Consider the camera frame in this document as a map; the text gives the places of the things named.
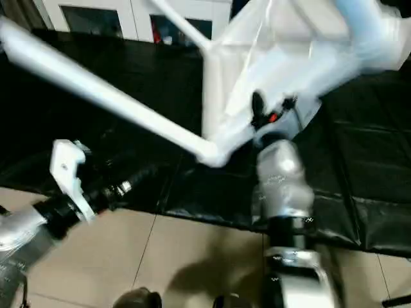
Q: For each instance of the white plastic table top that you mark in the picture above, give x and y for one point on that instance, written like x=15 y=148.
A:
x=289 y=48

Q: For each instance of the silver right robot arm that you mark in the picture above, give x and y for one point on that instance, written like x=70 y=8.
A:
x=282 y=179

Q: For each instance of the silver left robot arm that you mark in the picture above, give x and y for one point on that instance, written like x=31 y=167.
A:
x=19 y=224

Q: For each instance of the black work mat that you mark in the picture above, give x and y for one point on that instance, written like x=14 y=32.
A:
x=369 y=144

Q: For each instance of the black left robot foot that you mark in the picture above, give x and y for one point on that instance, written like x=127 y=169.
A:
x=138 y=298

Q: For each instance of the black robot foot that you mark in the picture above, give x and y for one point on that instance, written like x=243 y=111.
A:
x=138 y=298
x=226 y=301

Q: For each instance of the red box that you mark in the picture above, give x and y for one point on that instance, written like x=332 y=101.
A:
x=156 y=37

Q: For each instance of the black right robot foot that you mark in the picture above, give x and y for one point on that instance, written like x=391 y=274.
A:
x=226 y=301

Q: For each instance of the white cabinet with glass doors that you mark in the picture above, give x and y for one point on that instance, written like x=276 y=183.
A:
x=138 y=16

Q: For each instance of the grey curtain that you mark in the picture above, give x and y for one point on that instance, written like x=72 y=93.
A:
x=19 y=9

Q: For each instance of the black pole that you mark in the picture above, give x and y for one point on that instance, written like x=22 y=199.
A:
x=398 y=301

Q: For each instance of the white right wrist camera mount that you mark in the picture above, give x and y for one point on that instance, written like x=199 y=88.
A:
x=285 y=123

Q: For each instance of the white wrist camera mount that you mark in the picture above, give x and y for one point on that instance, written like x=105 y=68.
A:
x=64 y=163
x=285 y=123

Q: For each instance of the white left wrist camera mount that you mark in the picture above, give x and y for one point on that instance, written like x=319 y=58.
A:
x=64 y=163

